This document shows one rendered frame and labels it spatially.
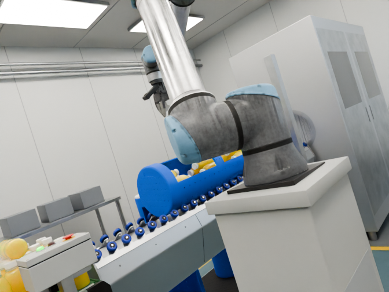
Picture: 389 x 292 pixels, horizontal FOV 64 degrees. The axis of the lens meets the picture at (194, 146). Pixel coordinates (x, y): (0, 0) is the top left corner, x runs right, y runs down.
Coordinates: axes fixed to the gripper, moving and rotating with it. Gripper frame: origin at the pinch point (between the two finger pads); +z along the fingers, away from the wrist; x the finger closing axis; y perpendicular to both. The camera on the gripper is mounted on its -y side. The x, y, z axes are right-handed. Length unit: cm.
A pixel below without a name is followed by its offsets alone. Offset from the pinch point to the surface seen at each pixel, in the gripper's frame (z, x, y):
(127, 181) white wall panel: 47, 352, 115
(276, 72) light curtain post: -10, -20, 86
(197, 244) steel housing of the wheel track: 72, -12, -11
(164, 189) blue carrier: 38.9, -11.3, -19.8
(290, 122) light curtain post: 26, -19, 86
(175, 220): 55, -13, -19
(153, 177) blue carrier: 31.7, -6.1, -20.8
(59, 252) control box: 41, -46, -79
